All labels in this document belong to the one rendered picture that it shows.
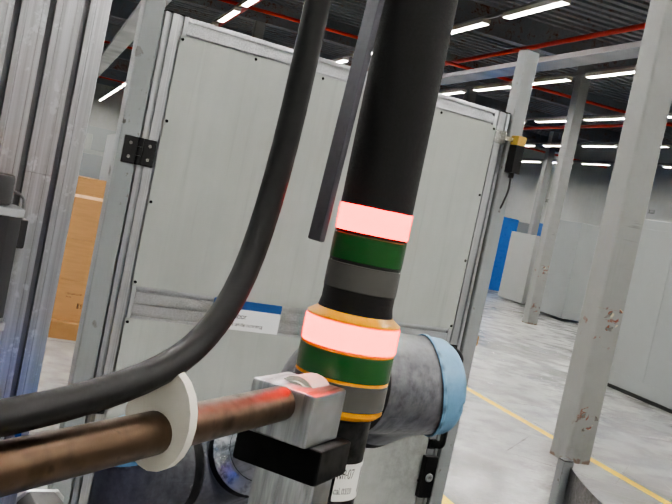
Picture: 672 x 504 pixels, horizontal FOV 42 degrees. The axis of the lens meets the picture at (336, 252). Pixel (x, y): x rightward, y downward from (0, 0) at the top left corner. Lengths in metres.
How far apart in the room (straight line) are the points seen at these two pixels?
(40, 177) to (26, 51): 0.17
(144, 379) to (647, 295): 11.62
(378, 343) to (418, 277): 2.23
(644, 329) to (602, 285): 4.64
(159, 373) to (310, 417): 0.10
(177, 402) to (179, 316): 2.02
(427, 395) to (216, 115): 1.41
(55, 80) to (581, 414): 6.34
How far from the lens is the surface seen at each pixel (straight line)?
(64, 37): 1.32
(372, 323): 0.38
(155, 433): 0.28
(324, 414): 0.36
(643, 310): 11.87
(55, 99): 1.32
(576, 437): 7.34
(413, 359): 0.98
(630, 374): 11.91
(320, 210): 0.38
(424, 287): 2.63
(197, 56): 2.26
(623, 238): 7.22
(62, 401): 0.25
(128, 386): 0.26
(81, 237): 7.98
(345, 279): 0.39
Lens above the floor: 1.62
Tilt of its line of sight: 3 degrees down
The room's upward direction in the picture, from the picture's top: 12 degrees clockwise
